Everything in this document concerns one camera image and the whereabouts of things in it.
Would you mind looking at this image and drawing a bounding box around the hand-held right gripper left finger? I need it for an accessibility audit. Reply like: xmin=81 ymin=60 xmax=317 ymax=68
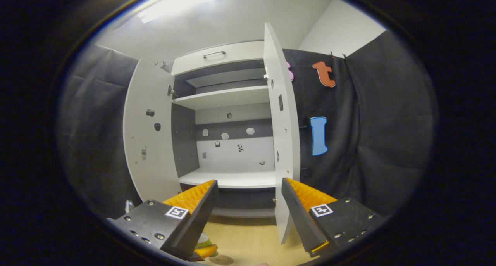
xmin=107 ymin=180 xmax=219 ymax=259

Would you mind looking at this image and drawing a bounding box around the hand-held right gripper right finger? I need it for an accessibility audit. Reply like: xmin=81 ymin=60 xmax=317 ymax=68
xmin=281 ymin=177 xmax=386 ymax=258

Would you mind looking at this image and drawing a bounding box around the green label bottle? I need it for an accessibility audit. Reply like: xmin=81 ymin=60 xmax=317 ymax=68
xmin=195 ymin=232 xmax=214 ymax=249

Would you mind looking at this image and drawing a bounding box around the white and grey cabinet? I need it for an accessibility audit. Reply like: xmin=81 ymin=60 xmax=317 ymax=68
xmin=170 ymin=40 xmax=277 ymax=219

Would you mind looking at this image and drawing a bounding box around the white cabinet door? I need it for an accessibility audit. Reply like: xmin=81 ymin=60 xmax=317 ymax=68
xmin=123 ymin=58 xmax=183 ymax=202
xmin=263 ymin=22 xmax=301 ymax=245

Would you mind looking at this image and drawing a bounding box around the white cabinet shelf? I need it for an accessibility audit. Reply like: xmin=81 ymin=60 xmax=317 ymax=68
xmin=173 ymin=85 xmax=270 ymax=111

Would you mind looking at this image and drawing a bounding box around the white cabinet drawer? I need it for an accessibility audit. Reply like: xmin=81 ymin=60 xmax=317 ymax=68
xmin=172 ymin=41 xmax=265 ymax=76

